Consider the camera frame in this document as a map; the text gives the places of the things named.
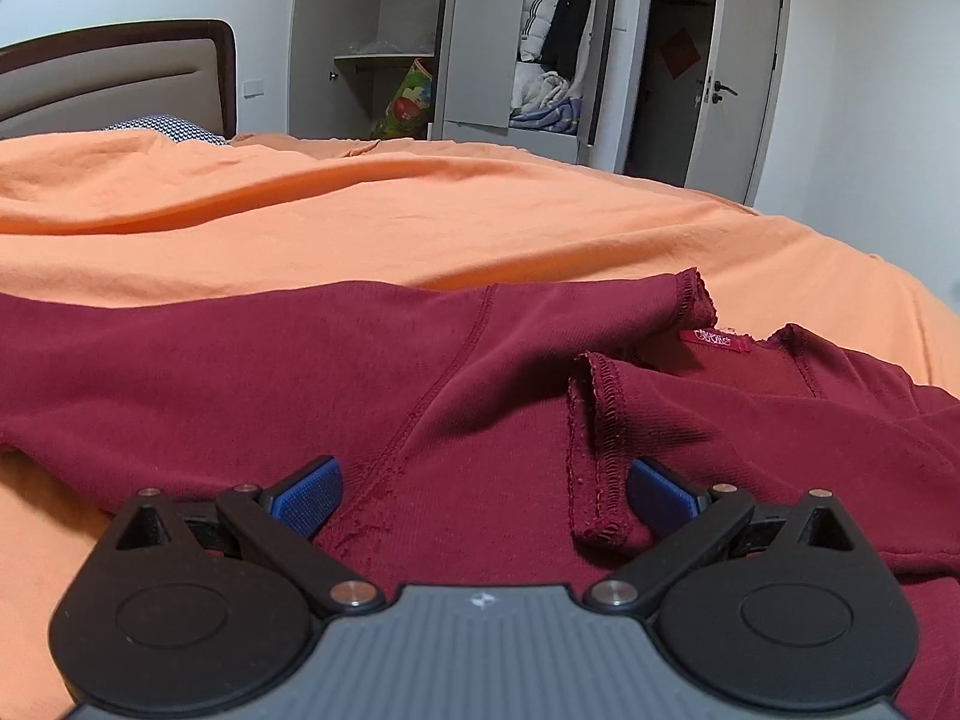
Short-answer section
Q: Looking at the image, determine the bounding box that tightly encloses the dark red long-sleeve sweater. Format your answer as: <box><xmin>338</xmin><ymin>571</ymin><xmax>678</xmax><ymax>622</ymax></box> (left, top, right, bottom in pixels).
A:
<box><xmin>2</xmin><ymin>270</ymin><xmax>958</xmax><ymax>718</ymax></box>

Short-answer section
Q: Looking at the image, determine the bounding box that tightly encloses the blue striped folded cloth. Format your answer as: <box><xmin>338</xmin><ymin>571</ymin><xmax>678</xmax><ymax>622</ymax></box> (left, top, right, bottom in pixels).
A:
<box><xmin>509</xmin><ymin>98</ymin><xmax>581</xmax><ymax>135</ymax></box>

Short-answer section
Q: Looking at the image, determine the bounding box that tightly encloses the white wall socket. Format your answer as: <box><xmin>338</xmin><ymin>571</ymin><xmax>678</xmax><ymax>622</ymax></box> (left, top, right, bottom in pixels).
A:
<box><xmin>242</xmin><ymin>78</ymin><xmax>265</xmax><ymax>99</ymax></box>

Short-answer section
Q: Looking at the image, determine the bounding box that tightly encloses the orange bed cover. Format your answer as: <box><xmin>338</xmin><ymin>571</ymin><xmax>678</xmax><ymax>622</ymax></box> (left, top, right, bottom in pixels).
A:
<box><xmin>2</xmin><ymin>130</ymin><xmax>958</xmax><ymax>718</ymax></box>

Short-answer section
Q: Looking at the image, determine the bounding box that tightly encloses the grey room door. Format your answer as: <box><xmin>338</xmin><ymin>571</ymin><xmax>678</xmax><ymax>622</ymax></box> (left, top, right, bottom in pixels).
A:
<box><xmin>685</xmin><ymin>0</ymin><xmax>789</xmax><ymax>205</ymax></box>

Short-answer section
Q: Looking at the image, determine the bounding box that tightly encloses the pile of white clothes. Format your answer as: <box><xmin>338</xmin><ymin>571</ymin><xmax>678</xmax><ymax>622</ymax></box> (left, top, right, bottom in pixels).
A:
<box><xmin>511</xmin><ymin>62</ymin><xmax>569</xmax><ymax>115</ymax></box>

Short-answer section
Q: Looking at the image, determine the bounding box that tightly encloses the colourful green red bag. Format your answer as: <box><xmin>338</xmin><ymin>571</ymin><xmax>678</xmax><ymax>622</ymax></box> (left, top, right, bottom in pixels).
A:
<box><xmin>373</xmin><ymin>59</ymin><xmax>434</xmax><ymax>140</ymax></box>

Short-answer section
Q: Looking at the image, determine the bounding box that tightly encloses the dark hanging garment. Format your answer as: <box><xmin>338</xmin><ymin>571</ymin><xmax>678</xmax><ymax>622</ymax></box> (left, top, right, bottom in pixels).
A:
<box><xmin>542</xmin><ymin>0</ymin><xmax>592</xmax><ymax>82</ymax></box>

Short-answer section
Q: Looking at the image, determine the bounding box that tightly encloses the brown padded bed headboard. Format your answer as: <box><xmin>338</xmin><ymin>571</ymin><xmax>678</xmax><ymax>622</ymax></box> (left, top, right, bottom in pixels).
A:
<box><xmin>2</xmin><ymin>20</ymin><xmax>238</xmax><ymax>138</ymax></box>

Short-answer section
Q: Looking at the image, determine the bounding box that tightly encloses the grey built-in wardrobe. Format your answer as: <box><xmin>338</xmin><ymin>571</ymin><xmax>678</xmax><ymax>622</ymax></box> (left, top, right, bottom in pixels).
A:
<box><xmin>288</xmin><ymin>0</ymin><xmax>649</xmax><ymax>172</ymax></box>

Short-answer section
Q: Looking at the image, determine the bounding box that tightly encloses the blue checkered pillow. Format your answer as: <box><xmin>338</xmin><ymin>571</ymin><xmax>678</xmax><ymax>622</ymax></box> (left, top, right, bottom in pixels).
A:
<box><xmin>107</xmin><ymin>114</ymin><xmax>228</xmax><ymax>146</ymax></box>

